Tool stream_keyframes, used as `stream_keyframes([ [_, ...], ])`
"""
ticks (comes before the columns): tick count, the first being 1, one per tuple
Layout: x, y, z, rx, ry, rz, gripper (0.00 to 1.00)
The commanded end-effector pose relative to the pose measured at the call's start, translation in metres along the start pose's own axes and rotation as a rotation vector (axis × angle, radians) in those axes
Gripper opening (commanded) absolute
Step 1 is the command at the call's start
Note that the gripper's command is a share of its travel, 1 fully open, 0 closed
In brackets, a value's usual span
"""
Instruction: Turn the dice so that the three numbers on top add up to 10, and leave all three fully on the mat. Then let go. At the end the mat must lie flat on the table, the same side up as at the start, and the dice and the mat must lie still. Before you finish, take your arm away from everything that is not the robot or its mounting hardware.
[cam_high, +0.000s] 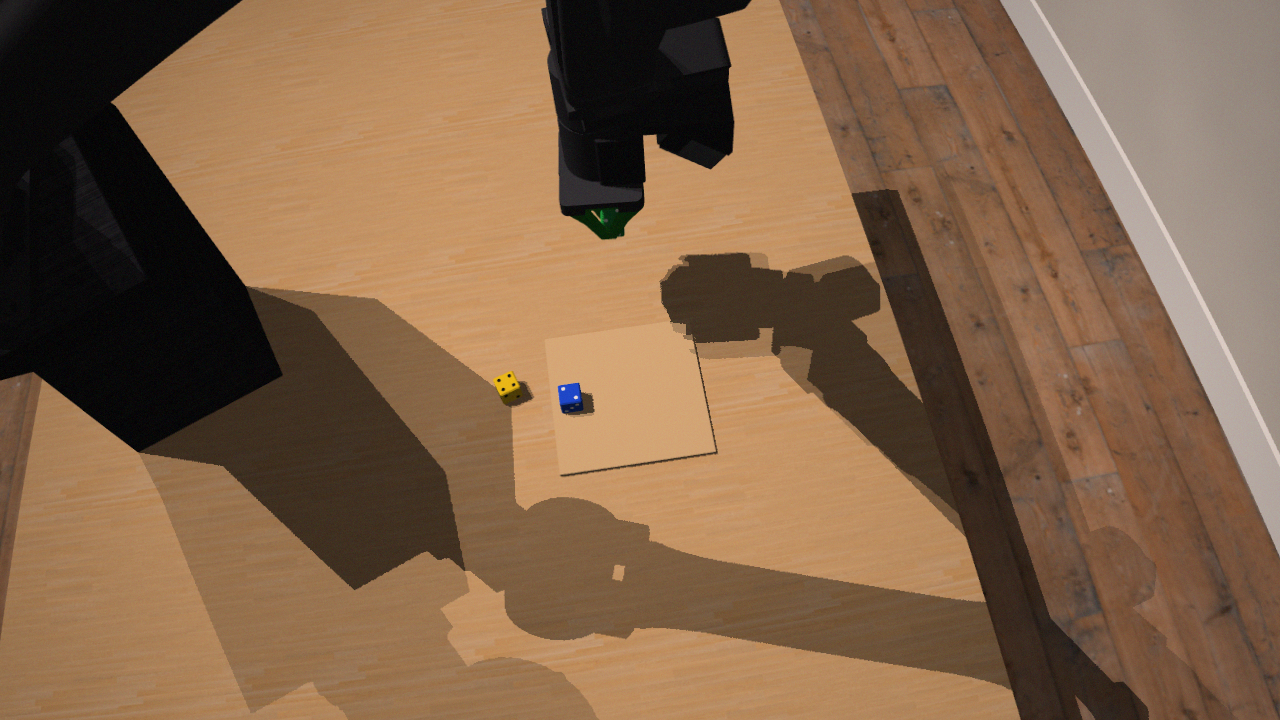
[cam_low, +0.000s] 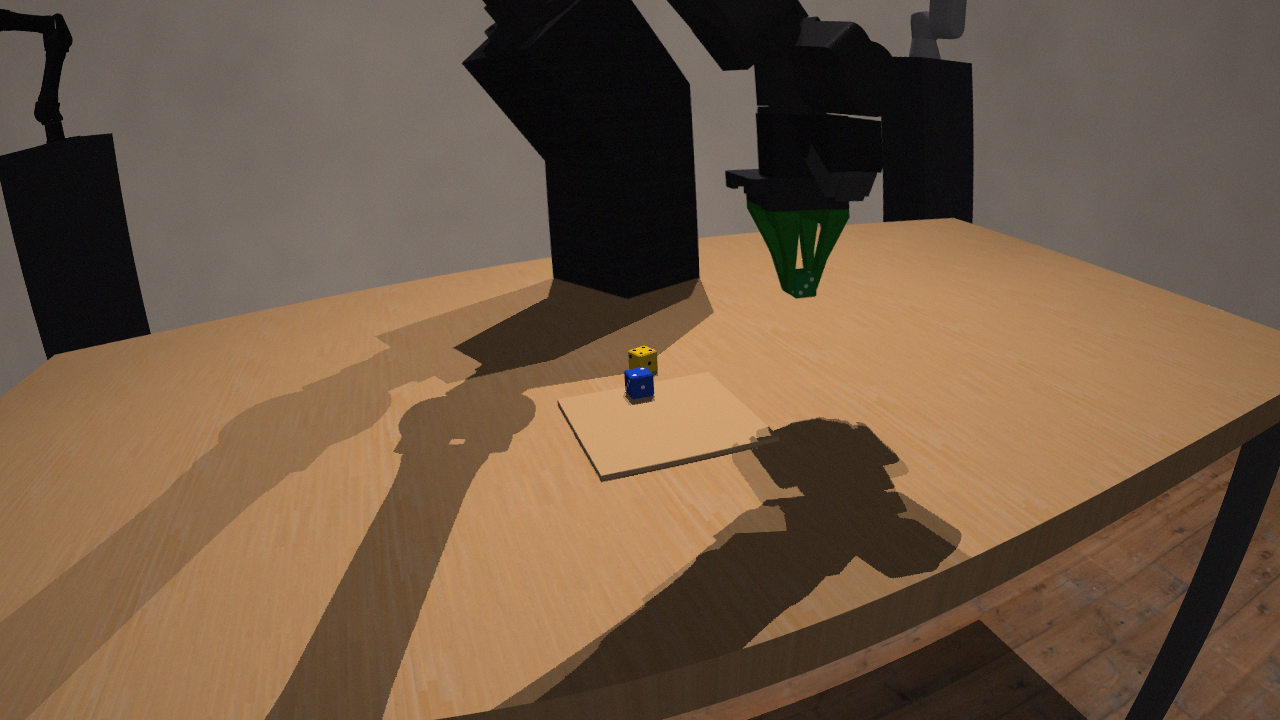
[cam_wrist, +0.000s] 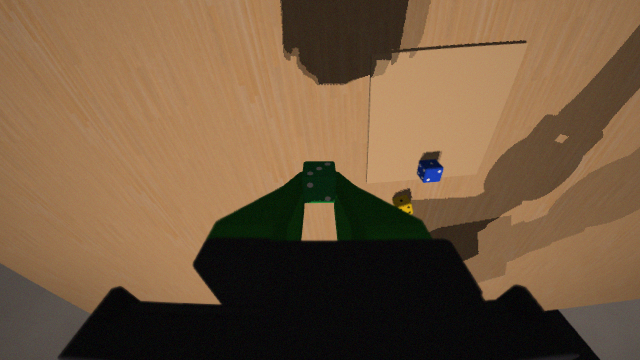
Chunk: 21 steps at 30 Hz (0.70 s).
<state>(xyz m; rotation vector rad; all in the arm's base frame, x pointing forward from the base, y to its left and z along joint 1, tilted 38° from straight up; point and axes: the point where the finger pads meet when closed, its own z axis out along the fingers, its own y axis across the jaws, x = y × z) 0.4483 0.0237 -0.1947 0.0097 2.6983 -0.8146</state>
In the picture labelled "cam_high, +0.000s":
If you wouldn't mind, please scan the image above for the blue die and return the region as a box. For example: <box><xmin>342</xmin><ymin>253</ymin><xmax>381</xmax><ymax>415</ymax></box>
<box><xmin>558</xmin><ymin>383</ymin><xmax>582</xmax><ymax>413</ymax></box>

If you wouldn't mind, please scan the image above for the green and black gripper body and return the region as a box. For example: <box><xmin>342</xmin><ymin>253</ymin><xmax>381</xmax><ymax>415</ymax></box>
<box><xmin>557</xmin><ymin>117</ymin><xmax>644</xmax><ymax>217</ymax></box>

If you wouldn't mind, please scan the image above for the dark green die with grey pips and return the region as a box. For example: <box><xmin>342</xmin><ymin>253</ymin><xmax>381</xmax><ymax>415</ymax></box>
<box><xmin>600</xmin><ymin>209</ymin><xmax>625</xmax><ymax>237</ymax></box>

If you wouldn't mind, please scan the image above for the yellow die with black pips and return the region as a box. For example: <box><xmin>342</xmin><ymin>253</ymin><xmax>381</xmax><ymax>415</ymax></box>
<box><xmin>493</xmin><ymin>372</ymin><xmax>524</xmax><ymax>404</ymax></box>

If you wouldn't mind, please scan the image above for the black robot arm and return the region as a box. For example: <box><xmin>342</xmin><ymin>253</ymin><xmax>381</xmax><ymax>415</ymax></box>
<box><xmin>0</xmin><ymin>0</ymin><xmax>751</xmax><ymax>324</ymax></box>

